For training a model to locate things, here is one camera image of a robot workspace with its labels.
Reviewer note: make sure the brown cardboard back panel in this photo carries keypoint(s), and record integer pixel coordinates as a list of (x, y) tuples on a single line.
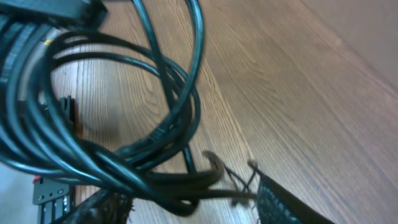
[(369, 26)]

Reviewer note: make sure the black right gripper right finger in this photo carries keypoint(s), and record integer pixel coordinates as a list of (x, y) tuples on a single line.
[(276, 205)]

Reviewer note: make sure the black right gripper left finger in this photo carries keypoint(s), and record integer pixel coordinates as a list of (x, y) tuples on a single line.
[(103, 207)]

